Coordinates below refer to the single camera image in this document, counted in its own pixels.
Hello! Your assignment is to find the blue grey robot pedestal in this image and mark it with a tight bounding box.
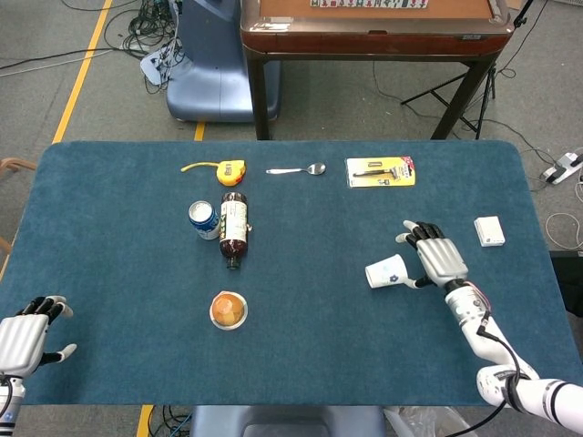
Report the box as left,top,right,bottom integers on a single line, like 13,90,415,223
166,0,281,123

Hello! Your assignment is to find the yellow tape measure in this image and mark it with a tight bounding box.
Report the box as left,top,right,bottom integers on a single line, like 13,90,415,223
179,158,248,187

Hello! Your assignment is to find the blue white drink can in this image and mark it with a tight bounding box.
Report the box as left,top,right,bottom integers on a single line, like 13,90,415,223
188,200,222,241

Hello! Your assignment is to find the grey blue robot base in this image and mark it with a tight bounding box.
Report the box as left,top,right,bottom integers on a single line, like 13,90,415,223
189,404,388,437

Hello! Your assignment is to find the blue table cloth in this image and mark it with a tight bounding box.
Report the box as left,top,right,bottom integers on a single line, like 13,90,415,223
0,139,576,407

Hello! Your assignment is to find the black floor cable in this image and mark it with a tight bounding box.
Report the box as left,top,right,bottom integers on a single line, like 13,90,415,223
0,45,119,73

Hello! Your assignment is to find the metal spoon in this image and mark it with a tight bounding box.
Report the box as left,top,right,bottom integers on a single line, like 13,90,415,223
265,162,327,177

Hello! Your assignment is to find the black tripod stand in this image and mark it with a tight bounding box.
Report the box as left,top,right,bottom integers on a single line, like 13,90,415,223
400,0,534,141

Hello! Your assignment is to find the white power strip grey cord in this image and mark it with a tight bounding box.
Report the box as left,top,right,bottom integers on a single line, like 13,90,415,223
540,152,583,186

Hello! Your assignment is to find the face-up mahjong tile row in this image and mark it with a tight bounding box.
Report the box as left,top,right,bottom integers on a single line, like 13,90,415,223
310,0,429,10

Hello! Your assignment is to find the orange fruit jelly cup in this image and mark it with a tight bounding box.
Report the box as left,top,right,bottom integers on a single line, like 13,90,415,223
209,290,250,330

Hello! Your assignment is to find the brown tea bottle white label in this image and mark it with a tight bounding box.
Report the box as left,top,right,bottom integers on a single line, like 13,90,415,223
219,191,252,272

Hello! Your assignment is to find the white floral paper cup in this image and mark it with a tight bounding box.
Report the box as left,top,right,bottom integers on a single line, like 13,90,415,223
364,253,410,290

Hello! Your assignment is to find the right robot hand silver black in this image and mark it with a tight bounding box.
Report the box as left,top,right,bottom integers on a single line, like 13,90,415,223
394,219,469,290

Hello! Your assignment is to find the white power strip with plugs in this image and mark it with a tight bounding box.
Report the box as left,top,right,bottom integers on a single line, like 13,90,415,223
138,43,181,86

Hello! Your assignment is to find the razor in yellow blister pack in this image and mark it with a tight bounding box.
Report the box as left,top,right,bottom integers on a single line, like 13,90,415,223
345,156,417,189

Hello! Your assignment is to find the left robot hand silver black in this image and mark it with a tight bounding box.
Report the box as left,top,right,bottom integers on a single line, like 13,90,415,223
0,294,77,378

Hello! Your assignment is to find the clear plastic bag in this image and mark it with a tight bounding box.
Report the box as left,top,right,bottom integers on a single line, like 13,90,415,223
384,406,470,437

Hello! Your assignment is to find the brown mahjong table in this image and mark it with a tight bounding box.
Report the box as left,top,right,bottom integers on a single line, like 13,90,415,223
240,0,516,141

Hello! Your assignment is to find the small white card box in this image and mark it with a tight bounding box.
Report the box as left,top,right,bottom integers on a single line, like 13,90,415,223
473,216,506,249

